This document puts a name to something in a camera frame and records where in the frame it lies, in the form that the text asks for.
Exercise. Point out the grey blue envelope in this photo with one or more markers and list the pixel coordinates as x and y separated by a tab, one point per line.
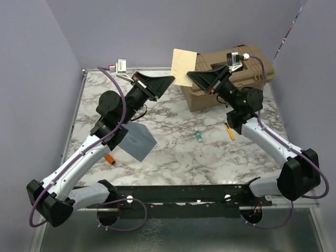
138	142

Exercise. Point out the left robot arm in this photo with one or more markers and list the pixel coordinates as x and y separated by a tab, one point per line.
55	198

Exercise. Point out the orange handled screwdriver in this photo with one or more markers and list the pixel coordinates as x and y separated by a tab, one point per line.
110	159

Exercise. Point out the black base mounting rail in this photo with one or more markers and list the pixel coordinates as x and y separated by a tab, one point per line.
182	201

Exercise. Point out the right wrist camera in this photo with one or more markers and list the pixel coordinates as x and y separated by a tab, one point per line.
235	60

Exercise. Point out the tan plastic toolbox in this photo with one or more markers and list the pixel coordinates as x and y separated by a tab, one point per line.
250	75

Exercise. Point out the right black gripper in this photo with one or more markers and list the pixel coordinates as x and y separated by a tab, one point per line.
210	81

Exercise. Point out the cream paper letter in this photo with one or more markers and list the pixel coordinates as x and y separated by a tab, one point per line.
183	61

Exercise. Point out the green white glue stick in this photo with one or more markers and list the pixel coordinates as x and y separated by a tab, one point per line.
198	135

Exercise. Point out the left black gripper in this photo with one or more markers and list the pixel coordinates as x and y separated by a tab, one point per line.
153	87

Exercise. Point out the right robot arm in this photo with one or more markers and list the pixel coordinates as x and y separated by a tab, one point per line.
299	168

